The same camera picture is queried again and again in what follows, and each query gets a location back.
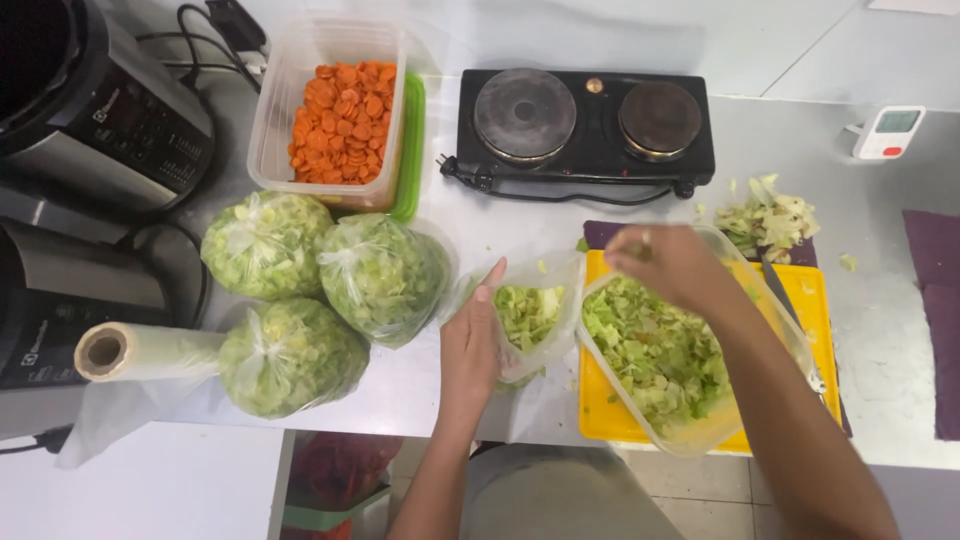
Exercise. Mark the roll of plastic bags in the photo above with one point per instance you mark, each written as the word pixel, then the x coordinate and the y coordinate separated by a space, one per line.
pixel 142 352

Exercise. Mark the purple cloth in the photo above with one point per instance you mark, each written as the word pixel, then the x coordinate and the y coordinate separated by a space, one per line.
pixel 937 300

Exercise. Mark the clear container of chopped cabbage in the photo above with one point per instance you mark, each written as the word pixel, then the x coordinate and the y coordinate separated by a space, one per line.
pixel 660 352

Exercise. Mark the black electric pressure cooker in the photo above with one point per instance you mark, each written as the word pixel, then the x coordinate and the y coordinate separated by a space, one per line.
pixel 90 105

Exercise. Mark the green container lid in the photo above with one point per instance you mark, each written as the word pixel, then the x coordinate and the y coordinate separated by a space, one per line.
pixel 411 150

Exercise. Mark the purple mat under board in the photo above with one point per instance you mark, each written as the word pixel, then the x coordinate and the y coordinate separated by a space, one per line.
pixel 600 234

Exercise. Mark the pile of cabbage scraps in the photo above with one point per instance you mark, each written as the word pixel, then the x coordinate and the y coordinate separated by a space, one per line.
pixel 769 217

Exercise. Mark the red plastic bag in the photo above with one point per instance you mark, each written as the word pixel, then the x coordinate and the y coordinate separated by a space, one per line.
pixel 337 469

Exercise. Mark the cabbage bit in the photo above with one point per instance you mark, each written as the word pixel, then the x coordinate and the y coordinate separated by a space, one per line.
pixel 848 262

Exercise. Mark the black power plug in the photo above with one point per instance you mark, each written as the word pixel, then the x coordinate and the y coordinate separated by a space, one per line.
pixel 236 24

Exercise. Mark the yellow cutting board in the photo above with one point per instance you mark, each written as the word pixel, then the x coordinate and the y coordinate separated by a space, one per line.
pixel 814 322

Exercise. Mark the person's right hand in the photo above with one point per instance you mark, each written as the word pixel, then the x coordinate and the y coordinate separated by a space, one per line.
pixel 671 262

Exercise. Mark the person's grey shorts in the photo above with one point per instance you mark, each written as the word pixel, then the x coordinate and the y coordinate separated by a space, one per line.
pixel 555 491

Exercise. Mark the clear container of sliced carrots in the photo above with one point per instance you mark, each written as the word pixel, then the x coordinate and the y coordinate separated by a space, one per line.
pixel 341 120

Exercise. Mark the person's left hand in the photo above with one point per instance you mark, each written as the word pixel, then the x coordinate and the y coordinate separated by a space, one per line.
pixel 469 352

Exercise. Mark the white digital timer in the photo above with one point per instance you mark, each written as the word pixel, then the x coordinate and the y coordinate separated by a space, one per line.
pixel 889 132

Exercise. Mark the tied bag of chopped cabbage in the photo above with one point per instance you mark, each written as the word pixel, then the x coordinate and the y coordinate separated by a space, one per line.
pixel 382 277
pixel 292 358
pixel 264 244

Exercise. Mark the black kitchen appliance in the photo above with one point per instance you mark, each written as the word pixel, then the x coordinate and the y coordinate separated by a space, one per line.
pixel 67 307

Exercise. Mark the kitchen knife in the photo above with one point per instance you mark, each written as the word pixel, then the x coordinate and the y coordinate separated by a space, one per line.
pixel 791 315

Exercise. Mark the plastic bag of cabbage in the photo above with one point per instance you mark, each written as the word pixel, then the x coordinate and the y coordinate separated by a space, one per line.
pixel 529 315

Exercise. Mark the black double hot plate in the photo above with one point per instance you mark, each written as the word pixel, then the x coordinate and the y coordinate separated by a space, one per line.
pixel 585 135

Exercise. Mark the person's right fingers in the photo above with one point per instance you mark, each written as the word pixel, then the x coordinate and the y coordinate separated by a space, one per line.
pixel 626 247

